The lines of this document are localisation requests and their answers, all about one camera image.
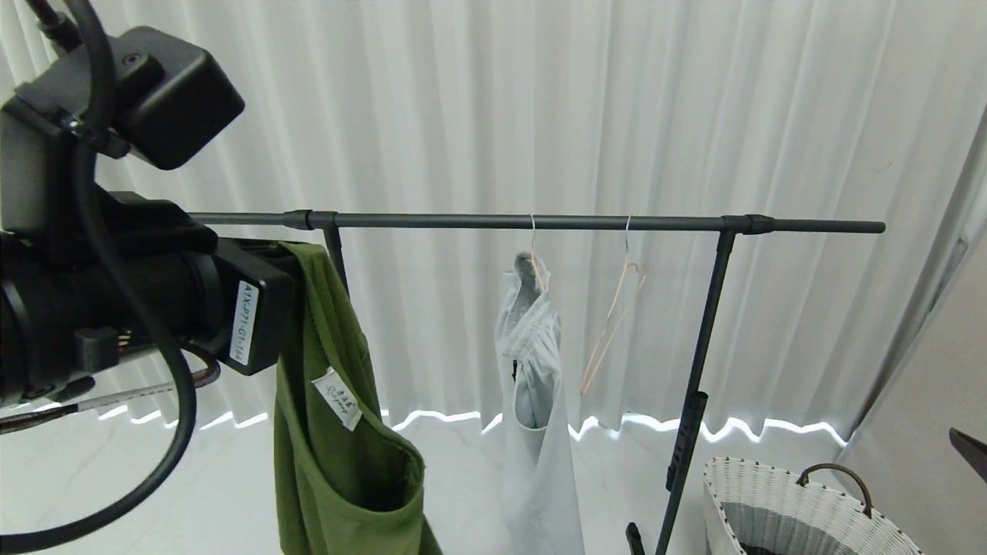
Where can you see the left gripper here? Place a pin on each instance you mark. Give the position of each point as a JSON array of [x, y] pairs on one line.
[[116, 293]]

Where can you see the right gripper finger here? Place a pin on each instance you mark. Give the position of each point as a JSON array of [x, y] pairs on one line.
[[973, 455]]

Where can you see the olive green garment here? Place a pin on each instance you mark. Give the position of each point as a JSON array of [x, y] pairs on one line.
[[339, 478]]

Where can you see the pink clothes hanger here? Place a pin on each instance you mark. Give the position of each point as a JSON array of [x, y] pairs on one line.
[[531, 235], [626, 243]]

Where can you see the pale grey shorts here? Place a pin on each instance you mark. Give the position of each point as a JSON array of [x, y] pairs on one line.
[[540, 478]]

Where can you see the white laundry basket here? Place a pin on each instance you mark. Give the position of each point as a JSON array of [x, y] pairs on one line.
[[771, 493]]

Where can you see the black clothes rack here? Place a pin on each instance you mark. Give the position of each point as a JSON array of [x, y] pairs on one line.
[[540, 222]]

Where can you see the white curtain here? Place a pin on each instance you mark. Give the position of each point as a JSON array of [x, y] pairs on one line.
[[540, 116]]

